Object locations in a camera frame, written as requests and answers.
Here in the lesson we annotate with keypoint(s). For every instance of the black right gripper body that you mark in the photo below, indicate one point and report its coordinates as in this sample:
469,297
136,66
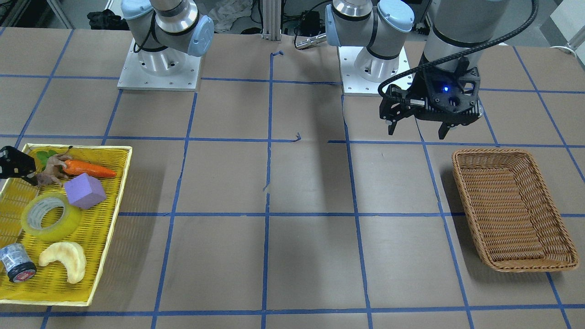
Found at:
12,165

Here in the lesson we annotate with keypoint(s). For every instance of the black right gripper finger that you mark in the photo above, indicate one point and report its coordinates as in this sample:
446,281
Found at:
31,179

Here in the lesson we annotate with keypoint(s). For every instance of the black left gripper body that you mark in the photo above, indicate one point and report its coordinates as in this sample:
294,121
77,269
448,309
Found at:
421,85

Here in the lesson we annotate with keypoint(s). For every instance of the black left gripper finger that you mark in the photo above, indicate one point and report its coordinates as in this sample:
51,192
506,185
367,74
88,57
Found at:
444,129
393,118

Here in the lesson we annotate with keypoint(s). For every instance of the yellow clear tape roll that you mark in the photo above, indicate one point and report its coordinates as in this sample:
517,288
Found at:
50,218

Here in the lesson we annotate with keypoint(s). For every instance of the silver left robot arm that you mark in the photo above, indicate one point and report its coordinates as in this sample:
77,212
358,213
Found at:
460,29

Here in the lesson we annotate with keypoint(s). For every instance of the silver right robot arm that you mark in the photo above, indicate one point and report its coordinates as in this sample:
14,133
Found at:
167,35

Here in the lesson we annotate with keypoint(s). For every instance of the brown root toy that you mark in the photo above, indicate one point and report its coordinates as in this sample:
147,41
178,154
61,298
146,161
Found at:
52,173

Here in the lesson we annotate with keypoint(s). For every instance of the green leaf toy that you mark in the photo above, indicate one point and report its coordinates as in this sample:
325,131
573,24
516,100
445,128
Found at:
43,157

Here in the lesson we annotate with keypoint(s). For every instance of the orange toy carrot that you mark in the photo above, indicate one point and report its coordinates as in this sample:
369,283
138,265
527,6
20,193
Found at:
77,167

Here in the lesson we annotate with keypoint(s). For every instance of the yellow woven tray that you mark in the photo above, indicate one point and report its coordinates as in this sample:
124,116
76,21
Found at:
49,287

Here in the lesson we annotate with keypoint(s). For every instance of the purple foam cube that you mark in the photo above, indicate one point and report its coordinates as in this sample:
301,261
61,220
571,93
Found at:
84,191

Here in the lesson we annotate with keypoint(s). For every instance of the black silver can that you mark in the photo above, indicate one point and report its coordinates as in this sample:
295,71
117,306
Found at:
18,265

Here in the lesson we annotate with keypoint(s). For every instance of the beige croissant toy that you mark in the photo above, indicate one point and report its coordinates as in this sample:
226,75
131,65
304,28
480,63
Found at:
70,254

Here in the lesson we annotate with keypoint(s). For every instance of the brown wicker basket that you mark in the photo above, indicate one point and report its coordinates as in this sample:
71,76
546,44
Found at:
513,220

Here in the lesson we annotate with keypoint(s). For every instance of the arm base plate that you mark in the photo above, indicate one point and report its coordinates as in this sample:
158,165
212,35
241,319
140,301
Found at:
362,73
168,70

